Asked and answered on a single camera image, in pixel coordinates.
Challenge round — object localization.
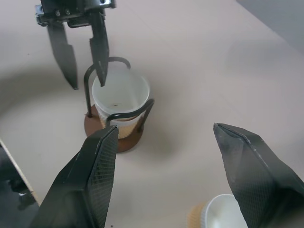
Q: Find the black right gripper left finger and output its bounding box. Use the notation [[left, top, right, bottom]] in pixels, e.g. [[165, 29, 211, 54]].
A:
[[30, 125, 119, 228]]

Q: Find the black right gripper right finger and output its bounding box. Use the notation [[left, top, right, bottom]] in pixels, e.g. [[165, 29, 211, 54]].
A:
[[213, 123, 304, 228]]

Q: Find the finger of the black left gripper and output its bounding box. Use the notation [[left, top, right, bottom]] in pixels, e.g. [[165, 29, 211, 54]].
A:
[[88, 11, 110, 87], [46, 23, 79, 91]]

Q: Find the dark blurry robot body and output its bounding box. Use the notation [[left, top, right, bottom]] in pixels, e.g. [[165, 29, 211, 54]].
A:
[[0, 143, 40, 228]]

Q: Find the black wire cup holder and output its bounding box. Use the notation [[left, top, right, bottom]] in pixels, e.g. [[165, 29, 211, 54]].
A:
[[83, 56, 156, 153]]

